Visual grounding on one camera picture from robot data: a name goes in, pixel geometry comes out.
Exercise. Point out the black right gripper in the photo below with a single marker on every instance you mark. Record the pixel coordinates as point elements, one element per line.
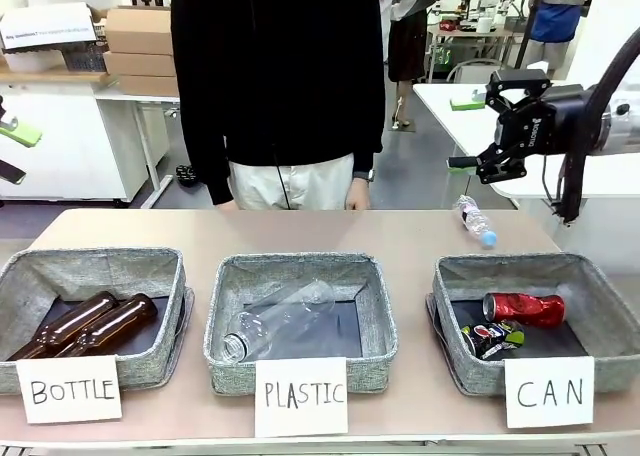
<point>530,128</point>

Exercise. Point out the small water bottle blue cap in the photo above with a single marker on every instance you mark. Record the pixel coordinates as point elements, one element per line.
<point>472,218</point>

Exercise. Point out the brown glass bottle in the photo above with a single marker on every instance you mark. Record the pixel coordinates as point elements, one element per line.
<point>130,316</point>
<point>80,316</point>

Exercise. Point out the crushed red soda can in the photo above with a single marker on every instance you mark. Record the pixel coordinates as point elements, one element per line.
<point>525,308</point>

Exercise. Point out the crushed blue Pepsi can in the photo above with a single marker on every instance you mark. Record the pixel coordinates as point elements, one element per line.
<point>492,338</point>

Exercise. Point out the large clear plastic bottle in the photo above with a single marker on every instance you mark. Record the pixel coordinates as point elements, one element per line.
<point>280,316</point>

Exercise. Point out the person's left forearm black sleeve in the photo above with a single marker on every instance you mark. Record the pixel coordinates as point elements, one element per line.
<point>367,146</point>

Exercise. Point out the person's right forearm black sleeve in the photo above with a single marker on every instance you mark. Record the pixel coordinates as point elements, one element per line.
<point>212,176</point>

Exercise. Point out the grey fabric basket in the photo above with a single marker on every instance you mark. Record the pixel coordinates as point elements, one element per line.
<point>145,371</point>
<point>480,376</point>
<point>370,376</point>

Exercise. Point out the white paper sign CAN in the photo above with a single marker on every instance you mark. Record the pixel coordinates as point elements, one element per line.
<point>550,393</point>

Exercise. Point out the person's left hand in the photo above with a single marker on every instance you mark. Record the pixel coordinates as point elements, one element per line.
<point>357,196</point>

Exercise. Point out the person's right hand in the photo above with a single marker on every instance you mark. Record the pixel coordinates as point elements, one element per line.
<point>227,206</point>

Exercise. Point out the wooden shelf board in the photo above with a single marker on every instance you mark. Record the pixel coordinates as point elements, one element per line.
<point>50,76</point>

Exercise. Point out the white curved chair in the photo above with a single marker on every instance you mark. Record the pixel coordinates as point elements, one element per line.
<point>475,63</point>

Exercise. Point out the plain white box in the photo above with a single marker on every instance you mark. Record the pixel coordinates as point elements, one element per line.
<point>35,61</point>

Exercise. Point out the black slanted pole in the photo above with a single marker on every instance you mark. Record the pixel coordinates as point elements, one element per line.
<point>525,41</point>

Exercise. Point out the background work table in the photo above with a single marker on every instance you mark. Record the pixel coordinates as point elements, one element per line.
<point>480,35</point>

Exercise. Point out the dark storage crate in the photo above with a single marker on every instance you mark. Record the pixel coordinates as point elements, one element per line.
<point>85,58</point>

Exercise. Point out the white cylinder container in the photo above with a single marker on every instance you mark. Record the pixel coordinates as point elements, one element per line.
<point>485,26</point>

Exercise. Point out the white printed open box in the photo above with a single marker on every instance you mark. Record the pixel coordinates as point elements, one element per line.
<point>45,26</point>

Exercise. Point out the background person blue apron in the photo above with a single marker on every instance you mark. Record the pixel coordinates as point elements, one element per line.
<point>555,21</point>

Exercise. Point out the small red item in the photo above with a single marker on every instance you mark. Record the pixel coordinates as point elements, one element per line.
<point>448,25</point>

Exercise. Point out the white desk with legs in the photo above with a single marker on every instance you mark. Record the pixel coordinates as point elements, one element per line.
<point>145,101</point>

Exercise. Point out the background person black skirt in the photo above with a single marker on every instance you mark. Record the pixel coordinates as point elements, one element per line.
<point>407,46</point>

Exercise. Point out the flat brown cardboard box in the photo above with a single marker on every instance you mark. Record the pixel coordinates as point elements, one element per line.
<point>140,63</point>
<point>150,85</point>

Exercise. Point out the dark wristwatch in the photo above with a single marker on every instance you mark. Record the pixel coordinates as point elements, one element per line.
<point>367,175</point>

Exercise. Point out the open brown cardboard box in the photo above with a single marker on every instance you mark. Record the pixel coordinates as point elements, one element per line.
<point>145,41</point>

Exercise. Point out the black patterned floor item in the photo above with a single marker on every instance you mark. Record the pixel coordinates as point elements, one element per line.
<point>186,176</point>

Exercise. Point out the white paper sign BOTTLE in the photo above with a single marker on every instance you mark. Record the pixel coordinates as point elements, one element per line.
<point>70,391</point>

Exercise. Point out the person in black sweater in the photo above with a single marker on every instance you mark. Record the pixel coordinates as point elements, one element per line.
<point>275,76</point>

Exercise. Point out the white paper sign PLASTIC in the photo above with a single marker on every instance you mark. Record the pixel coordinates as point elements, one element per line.
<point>300,396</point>

